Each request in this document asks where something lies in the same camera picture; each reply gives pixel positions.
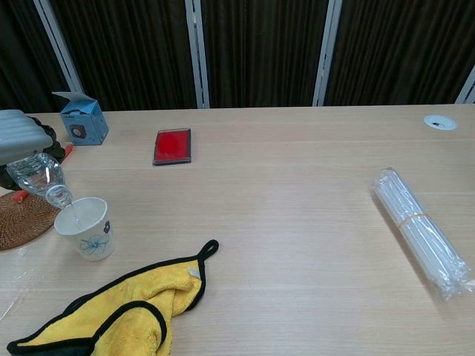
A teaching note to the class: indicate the grey black left robot hand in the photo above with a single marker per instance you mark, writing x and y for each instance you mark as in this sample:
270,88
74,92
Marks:
18,133

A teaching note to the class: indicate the transparent plastic water bottle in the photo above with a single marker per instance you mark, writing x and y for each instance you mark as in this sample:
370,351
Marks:
37,174

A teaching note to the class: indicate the white paper cup blue flower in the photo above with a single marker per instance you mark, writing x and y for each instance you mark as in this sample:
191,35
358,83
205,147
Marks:
97,241

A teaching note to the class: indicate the red plastic straw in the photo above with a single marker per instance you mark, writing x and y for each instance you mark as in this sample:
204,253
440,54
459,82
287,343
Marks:
20,196

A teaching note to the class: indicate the blue cardboard speaker box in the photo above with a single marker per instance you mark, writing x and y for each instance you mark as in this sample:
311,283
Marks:
83,122

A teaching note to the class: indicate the brown woven rattan coaster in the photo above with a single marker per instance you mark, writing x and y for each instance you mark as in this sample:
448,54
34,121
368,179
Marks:
26,222

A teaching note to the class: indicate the clear plastic film scrap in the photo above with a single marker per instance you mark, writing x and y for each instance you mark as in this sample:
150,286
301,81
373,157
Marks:
19,276

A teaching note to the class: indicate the red ink pad case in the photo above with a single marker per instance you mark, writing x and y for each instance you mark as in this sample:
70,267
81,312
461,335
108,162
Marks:
172,145

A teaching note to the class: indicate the yellow cloth with black trim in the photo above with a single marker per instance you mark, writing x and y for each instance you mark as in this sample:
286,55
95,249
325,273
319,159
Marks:
141,285

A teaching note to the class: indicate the yellow rubber band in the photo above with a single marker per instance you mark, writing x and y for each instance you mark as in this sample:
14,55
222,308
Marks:
412,218

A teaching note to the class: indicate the bagged bundle of clear straws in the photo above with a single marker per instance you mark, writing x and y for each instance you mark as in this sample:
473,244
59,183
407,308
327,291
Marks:
415,230

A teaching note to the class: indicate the grey metal partition post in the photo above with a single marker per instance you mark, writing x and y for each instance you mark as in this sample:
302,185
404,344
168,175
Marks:
468,89
198,55
326,55
59,44

